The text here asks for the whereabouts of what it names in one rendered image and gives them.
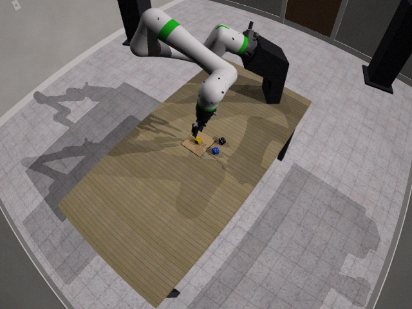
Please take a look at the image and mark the blue die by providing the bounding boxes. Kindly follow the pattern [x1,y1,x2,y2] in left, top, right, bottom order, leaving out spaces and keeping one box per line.
[212,147,220,155]

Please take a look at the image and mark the peach flat mat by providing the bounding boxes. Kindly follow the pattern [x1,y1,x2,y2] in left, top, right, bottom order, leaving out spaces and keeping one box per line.
[181,131,215,157]

